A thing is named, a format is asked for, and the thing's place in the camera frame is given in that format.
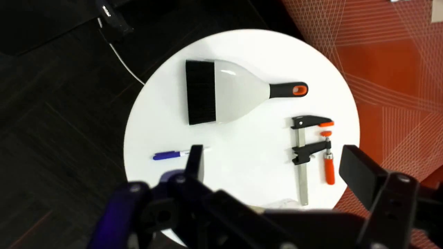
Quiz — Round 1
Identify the bar clamp orange handle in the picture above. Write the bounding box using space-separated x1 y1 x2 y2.
290 115 338 207

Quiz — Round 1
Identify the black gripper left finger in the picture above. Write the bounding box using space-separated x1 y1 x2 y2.
183 144 205 182

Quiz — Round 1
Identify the blue white pen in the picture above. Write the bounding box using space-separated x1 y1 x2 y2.
152 148 191 162

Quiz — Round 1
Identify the orange patterned armchair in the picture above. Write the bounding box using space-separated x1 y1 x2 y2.
281 0 443 249

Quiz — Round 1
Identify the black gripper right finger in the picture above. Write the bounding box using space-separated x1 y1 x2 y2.
338 144 395 211

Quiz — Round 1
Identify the black power adapter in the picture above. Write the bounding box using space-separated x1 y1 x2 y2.
94 0 136 36

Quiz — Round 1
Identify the white cable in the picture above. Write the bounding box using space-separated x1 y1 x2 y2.
96 16 147 87

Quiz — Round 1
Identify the wide scraper black orange handle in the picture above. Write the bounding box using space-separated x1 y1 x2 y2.
184 59 310 126

